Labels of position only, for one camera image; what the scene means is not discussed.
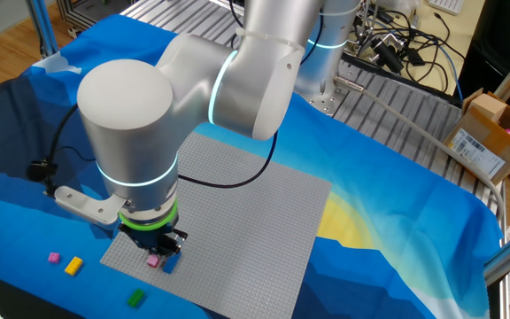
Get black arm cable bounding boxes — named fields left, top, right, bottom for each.
left=177, top=130, right=279, bottom=190

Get white keyboard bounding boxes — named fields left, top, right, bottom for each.
left=427, top=0, right=466, bottom=15

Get small tan carton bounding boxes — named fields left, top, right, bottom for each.
left=469, top=93, right=507, bottom=123

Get blue grey frame post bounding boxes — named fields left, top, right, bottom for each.
left=25, top=0, right=60, bottom=58

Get tangled black cables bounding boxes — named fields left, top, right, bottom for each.
left=352, top=0, right=467, bottom=97

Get blue Lego brick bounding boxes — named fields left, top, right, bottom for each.
left=162, top=252, right=182, bottom=275

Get green flange ring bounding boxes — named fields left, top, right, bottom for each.
left=118, top=199, right=180, bottom=233

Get blue mountain print tablecloth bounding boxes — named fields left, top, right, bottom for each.
left=0, top=14, right=504, bottom=319

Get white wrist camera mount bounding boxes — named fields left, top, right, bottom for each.
left=53, top=185, right=128, bottom=226

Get open cardboard box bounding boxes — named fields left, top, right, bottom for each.
left=443, top=88, right=510, bottom=185

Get yellow Lego brick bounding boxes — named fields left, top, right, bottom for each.
left=64, top=256, right=84, bottom=276

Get green Lego brick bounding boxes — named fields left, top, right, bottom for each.
left=127, top=288, right=146, bottom=308

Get black striped frame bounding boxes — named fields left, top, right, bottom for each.
left=55, top=0, right=136, bottom=37

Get blue cable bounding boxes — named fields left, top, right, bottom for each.
left=435, top=43, right=464, bottom=101

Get black camera cable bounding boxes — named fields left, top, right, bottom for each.
left=26, top=104, right=97, bottom=197

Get grey Lego baseplate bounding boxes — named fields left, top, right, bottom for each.
left=99, top=131, right=332, bottom=319

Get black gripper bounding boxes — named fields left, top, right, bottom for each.
left=118, top=221, right=189, bottom=258

